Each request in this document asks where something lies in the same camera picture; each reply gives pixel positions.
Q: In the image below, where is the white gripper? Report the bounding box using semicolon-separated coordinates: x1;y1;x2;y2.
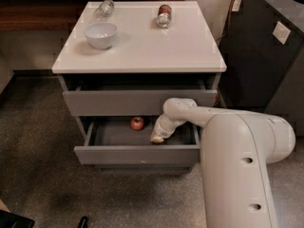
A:
150;114;184;143

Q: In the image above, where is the red apple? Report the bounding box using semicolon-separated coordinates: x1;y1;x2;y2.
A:
130;116;144;131

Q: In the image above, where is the grey drawer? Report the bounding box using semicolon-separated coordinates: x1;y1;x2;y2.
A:
63;81;217;116
95;164;193;173
74;117;200;168

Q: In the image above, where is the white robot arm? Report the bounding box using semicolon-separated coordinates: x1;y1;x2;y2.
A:
150;98;295;228

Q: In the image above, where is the grey bottom drawer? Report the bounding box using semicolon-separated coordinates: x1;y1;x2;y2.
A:
95;164;193;173

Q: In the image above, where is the white drawer cabinet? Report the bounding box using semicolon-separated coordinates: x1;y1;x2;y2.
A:
51;1;228;176

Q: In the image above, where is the grey top drawer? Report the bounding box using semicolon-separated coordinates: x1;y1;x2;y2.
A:
63;81;217;116

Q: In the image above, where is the small black floor object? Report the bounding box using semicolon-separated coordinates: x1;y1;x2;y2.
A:
77;217;88;228

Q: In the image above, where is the white ceramic bowl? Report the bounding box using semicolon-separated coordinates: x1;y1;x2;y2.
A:
84;22;117;49

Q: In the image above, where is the brown-lidded glass jar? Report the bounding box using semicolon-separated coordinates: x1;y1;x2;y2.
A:
156;4;172;29

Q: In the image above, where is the black cabinet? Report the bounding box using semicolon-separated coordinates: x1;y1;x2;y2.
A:
218;0;304;125

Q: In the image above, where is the clear glass jar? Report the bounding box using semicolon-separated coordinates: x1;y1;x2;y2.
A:
93;0;115;22

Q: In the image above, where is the white label on cabinet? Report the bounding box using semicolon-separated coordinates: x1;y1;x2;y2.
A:
273;21;291;45

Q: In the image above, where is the black object bottom left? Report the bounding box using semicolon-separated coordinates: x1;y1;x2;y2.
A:
0;210;35;228

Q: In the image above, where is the dark wooden shelf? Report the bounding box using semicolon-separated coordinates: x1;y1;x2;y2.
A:
0;0;185;32

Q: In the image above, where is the orange power cable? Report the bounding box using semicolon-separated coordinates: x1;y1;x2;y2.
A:
213;0;247;107

